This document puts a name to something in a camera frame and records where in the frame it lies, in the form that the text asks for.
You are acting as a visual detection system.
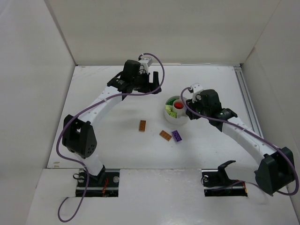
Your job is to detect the pale yellow small brick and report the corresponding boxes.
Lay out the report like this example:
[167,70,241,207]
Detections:
[165,105,172,112]

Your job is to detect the red 2x4 brick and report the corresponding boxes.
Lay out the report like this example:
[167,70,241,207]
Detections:
[173,102,184,110]

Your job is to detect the lime green 2x4 brick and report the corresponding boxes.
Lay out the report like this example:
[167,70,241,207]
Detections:
[170,112,177,118]

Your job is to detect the orange 2x4 brick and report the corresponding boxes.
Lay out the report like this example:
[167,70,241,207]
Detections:
[139,120,146,132]
[159,130,172,141]

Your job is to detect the purple 2x4 brick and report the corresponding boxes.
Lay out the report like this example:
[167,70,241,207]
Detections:
[172,130,182,143]

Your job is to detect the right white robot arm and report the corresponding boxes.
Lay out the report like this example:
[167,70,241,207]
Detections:
[184,84,300,196]

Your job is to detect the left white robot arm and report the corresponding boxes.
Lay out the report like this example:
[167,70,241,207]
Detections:
[61,57,161,183]

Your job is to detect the white round divided container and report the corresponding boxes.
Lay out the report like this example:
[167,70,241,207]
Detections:
[164,96,188,125]

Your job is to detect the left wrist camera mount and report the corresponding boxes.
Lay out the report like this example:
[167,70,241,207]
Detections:
[138,55,153,73]

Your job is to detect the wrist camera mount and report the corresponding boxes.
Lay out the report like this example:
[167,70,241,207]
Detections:
[188,83,204,103]
[138,55,153,73]

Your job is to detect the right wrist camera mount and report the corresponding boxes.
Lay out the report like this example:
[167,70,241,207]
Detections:
[188,83,204,103]

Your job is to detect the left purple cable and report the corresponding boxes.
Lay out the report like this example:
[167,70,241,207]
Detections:
[57,52,165,222]

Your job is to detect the purple cable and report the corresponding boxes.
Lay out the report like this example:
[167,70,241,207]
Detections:
[57,52,165,222]
[180,88,296,195]

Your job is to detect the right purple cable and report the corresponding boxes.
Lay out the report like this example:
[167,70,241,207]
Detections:
[180,88,296,195]

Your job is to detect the aluminium rail right side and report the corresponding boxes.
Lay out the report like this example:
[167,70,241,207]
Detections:
[233,65,263,138]

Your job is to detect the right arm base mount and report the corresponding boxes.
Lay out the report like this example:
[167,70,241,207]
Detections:
[201,160,248,197]

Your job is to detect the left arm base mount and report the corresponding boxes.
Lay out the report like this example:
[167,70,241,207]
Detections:
[73,169,120,197]

